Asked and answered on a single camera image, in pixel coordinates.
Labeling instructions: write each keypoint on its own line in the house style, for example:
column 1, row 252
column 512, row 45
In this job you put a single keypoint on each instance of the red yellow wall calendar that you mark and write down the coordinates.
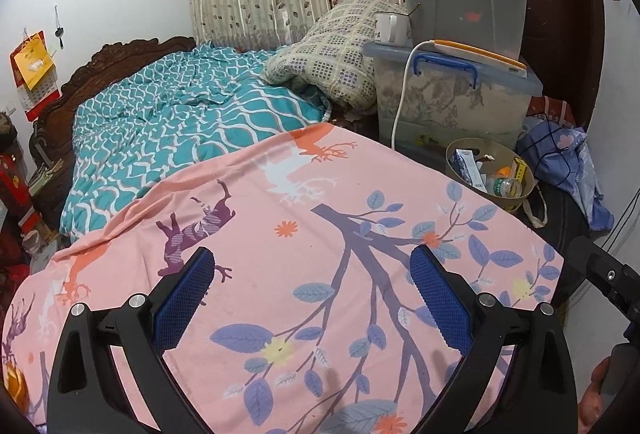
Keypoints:
column 32, row 64

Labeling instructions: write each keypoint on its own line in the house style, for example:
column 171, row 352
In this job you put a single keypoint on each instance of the carved wooden headboard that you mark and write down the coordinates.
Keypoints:
column 125, row 52

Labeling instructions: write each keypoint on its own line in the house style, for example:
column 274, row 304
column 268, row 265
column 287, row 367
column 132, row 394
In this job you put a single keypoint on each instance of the beige checkered blanket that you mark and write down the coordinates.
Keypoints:
column 330, row 54

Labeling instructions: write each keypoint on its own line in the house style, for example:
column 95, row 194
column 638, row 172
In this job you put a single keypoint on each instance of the teal patterned quilt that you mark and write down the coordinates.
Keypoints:
column 175, row 114

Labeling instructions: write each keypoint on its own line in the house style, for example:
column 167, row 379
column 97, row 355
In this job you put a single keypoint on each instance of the long yellow box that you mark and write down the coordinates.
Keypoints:
column 518, row 169

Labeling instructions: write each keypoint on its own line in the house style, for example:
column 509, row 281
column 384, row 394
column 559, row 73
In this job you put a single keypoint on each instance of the hanging keys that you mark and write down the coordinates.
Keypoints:
column 59, row 32

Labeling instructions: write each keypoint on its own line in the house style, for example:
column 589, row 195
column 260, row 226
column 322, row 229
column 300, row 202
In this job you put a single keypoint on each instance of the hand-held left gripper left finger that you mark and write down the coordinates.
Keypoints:
column 182, row 299

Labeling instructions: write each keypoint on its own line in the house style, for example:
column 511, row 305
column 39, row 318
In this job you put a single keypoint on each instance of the pink leaf-print blanket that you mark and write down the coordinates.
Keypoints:
column 300, row 194

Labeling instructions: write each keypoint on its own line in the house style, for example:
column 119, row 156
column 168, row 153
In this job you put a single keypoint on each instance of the blue purple cloth bag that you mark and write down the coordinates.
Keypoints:
column 560, row 154

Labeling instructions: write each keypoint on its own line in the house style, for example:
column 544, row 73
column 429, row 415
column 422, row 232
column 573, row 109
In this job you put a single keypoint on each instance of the beige round bin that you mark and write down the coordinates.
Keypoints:
column 475, row 145

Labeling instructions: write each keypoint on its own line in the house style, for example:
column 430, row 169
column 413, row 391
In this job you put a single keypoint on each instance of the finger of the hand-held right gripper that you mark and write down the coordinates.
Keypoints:
column 600, row 271

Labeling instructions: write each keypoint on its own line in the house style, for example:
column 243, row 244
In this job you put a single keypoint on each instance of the red printed bag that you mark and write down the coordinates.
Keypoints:
column 550, row 109

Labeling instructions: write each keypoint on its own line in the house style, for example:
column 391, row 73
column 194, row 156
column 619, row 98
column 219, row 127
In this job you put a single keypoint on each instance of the clear bottle green label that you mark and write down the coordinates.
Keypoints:
column 507, row 186

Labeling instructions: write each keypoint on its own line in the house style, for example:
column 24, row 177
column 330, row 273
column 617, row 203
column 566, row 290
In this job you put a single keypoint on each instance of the white orange flat device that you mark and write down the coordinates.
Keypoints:
column 480, row 54

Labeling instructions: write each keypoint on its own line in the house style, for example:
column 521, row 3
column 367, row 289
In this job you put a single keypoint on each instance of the red gift box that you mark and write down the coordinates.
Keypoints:
column 15, row 184

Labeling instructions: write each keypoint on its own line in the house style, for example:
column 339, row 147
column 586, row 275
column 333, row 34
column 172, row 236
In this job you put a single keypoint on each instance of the dark brown wooden door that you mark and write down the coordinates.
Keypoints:
column 560, row 14

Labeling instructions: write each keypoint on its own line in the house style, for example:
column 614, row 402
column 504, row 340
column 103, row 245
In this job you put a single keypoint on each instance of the white enamel mug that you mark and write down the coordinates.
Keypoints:
column 390, row 29

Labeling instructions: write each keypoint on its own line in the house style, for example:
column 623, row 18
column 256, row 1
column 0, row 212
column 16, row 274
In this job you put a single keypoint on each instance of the person's right hand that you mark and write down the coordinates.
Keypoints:
column 590, row 399

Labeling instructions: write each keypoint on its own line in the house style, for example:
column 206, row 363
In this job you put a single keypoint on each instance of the brown handbag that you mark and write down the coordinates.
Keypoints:
column 7, row 134

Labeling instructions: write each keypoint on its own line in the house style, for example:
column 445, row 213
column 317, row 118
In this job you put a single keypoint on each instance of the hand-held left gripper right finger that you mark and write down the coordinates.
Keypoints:
column 440, row 299

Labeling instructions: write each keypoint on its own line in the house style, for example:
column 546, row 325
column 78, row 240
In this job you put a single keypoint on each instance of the dark blue white carton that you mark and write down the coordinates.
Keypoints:
column 462, row 164

